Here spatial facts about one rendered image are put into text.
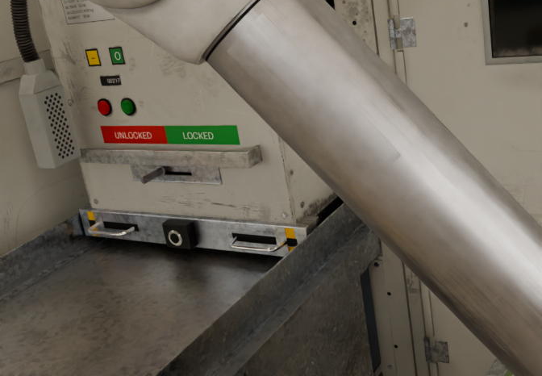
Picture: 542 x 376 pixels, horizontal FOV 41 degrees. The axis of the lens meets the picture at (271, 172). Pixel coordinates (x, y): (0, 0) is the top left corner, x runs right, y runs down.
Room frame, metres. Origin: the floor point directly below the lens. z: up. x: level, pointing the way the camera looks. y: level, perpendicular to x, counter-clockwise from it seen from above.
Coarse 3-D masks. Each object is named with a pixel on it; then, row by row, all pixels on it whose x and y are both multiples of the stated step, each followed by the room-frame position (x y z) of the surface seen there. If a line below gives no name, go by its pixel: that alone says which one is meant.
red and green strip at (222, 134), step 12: (108, 132) 1.38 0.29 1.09; (120, 132) 1.36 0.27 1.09; (132, 132) 1.34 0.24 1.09; (144, 132) 1.32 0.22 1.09; (156, 132) 1.31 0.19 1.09; (168, 132) 1.29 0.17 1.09; (180, 132) 1.28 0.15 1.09; (192, 132) 1.26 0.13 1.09; (204, 132) 1.25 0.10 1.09; (216, 132) 1.23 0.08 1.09; (228, 132) 1.22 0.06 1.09
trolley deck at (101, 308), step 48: (48, 288) 1.25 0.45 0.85; (96, 288) 1.21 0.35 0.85; (144, 288) 1.18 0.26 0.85; (192, 288) 1.15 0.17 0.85; (240, 288) 1.11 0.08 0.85; (336, 288) 1.11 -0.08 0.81; (0, 336) 1.09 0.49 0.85; (48, 336) 1.06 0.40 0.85; (96, 336) 1.04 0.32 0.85; (144, 336) 1.01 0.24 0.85; (192, 336) 0.98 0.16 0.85; (288, 336) 0.98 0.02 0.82
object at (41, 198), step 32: (0, 0) 1.55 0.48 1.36; (32, 0) 1.60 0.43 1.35; (0, 32) 1.54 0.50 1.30; (32, 32) 1.59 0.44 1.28; (0, 64) 1.51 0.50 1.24; (0, 96) 1.52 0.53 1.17; (0, 128) 1.51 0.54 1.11; (0, 160) 1.49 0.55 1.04; (32, 160) 1.54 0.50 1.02; (0, 192) 1.48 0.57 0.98; (32, 192) 1.52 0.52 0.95; (64, 192) 1.57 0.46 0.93; (0, 224) 1.47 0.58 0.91; (32, 224) 1.51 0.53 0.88; (0, 256) 1.43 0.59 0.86
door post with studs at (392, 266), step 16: (336, 0) 1.29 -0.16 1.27; (352, 0) 1.27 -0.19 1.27; (368, 0) 1.25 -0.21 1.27; (352, 16) 1.27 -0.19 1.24; (368, 16) 1.26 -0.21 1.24; (368, 32) 1.26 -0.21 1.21; (384, 256) 1.27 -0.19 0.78; (384, 272) 1.27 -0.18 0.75; (400, 272) 1.25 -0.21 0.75; (400, 288) 1.26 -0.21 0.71; (400, 304) 1.26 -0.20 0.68; (400, 320) 1.26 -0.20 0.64; (400, 336) 1.26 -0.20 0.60; (400, 352) 1.27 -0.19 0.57; (400, 368) 1.27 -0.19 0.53
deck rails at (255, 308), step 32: (64, 224) 1.40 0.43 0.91; (320, 224) 1.16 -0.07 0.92; (352, 224) 1.26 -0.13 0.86; (32, 256) 1.33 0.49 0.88; (64, 256) 1.38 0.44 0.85; (288, 256) 1.07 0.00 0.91; (320, 256) 1.15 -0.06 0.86; (0, 288) 1.26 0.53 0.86; (256, 288) 0.98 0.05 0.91; (288, 288) 1.05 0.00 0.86; (224, 320) 0.91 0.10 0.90; (256, 320) 0.97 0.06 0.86; (192, 352) 0.85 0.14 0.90; (224, 352) 0.90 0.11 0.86
